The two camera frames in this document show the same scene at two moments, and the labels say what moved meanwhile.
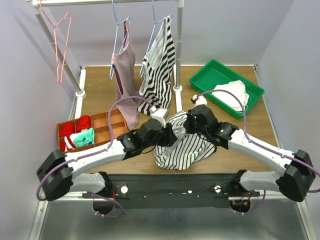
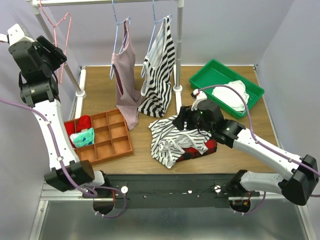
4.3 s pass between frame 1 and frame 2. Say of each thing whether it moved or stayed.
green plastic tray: stayed
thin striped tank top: moved
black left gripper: moved
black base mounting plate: stayed
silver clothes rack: stayed
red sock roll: stayed
